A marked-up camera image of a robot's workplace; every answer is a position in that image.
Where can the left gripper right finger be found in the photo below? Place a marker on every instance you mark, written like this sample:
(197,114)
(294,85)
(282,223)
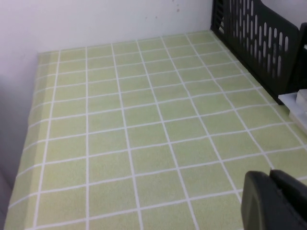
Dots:
(292,191)

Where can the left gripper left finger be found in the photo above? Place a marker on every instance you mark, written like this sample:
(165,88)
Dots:
(259,203)

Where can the black plastic book holder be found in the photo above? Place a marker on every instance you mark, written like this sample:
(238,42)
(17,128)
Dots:
(259,48)

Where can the green checked tablecloth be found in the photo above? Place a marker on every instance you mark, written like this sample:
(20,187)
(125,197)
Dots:
(144,131)

